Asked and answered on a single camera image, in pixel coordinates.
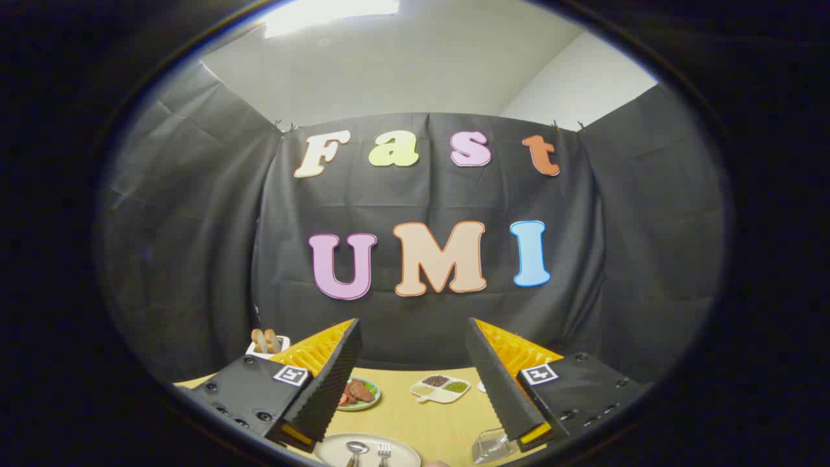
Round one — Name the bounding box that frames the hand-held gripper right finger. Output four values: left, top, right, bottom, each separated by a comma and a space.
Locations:
464, 317, 654, 453

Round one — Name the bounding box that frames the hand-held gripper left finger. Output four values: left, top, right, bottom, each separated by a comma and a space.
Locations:
174, 317, 364, 453

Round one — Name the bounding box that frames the pale green food plate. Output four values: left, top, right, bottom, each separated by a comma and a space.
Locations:
337, 377, 382, 413

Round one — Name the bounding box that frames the white divided bean dish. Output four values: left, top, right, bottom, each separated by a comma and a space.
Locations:
409, 374, 472, 405

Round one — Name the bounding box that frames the white toaster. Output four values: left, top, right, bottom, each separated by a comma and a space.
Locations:
246, 335, 291, 360

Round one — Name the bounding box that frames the clear acrylic rack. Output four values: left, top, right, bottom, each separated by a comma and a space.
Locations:
471, 427, 520, 465

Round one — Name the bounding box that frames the large white plate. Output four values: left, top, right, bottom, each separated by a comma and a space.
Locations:
314, 433, 423, 467

